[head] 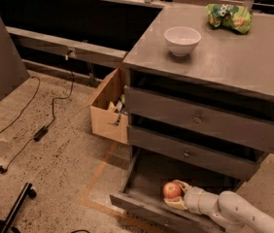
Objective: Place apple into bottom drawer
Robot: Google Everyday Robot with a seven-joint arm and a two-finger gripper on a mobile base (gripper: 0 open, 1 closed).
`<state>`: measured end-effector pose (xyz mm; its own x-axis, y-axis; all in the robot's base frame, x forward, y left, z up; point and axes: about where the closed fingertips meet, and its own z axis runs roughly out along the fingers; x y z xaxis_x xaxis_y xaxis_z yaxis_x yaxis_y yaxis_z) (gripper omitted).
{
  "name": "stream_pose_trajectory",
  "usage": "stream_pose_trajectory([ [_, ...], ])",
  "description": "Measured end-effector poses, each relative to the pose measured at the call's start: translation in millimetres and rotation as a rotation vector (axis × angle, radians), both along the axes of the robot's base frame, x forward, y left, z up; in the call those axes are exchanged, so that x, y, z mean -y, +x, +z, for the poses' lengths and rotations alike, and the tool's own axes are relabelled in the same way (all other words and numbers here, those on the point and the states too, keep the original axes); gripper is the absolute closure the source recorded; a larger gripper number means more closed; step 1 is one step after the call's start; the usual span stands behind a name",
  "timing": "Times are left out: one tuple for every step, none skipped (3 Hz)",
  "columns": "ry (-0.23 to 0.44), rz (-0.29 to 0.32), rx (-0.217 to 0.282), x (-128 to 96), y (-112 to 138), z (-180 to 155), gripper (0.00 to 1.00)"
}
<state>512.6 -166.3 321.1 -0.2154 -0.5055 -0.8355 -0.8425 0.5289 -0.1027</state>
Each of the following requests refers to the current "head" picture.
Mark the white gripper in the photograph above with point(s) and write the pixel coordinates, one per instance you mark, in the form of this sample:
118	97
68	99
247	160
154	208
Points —
191	197

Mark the red apple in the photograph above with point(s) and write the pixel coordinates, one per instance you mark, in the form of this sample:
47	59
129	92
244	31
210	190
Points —
171	190

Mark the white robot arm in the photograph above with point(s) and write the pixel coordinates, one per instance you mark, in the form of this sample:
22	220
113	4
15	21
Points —
227	209

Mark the grey open bottom drawer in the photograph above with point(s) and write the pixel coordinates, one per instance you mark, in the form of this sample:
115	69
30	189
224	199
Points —
141	192

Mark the grey middle drawer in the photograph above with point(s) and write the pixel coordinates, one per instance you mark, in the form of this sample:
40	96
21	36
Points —
213	160

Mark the grey top drawer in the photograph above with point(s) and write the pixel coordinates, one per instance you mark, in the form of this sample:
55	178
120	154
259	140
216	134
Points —
243	130

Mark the grey drawer cabinet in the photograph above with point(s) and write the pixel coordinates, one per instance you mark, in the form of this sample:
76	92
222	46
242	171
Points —
227	71

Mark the cardboard box with items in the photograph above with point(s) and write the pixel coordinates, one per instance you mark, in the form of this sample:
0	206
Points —
106	119

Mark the white ceramic bowl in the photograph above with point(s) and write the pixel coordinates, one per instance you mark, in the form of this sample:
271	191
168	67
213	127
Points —
181	40

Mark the black chair base leg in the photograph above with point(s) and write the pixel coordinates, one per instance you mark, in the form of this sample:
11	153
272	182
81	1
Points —
6	224

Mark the green chip bag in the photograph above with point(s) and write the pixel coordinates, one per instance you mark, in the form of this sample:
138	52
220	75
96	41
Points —
234	17

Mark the grey metal rail shelf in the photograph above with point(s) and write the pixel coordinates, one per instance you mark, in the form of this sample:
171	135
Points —
67	48

